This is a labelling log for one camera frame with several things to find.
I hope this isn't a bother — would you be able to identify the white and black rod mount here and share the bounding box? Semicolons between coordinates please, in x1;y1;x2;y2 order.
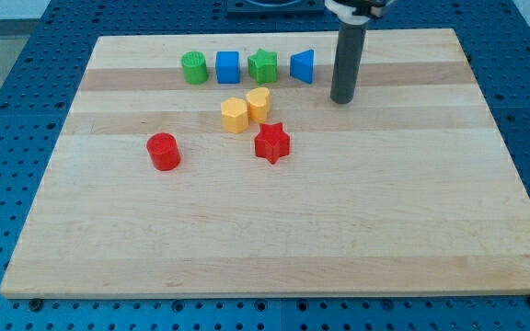
324;0;397;24

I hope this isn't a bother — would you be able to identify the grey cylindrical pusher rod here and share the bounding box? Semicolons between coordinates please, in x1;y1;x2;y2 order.
330;22;368;104

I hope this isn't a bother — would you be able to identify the blue triangle block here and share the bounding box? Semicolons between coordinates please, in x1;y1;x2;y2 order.
290;49;315;84

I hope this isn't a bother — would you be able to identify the green star block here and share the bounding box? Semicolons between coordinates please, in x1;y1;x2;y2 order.
248;49;278;85

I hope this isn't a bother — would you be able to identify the yellow heart block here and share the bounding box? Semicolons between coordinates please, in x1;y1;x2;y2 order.
246;87;271;123

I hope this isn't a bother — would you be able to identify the blue cube block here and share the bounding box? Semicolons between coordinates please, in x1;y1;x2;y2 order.
215;51;240;84

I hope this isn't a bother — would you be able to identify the red star block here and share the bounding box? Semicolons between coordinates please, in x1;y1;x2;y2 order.
254;122;291;165

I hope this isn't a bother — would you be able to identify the yellow hexagon block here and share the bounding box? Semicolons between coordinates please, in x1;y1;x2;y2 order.
221;97;249;133

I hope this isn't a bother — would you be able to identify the green cylinder block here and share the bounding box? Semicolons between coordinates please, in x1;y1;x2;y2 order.
180;51;209;85

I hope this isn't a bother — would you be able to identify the wooden board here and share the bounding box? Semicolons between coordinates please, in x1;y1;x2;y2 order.
0;29;530;299

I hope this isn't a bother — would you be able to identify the red cylinder block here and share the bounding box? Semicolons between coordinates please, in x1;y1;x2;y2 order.
146;132;181;171

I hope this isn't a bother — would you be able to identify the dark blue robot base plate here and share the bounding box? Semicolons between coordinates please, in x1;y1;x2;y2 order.
225;0;325;17

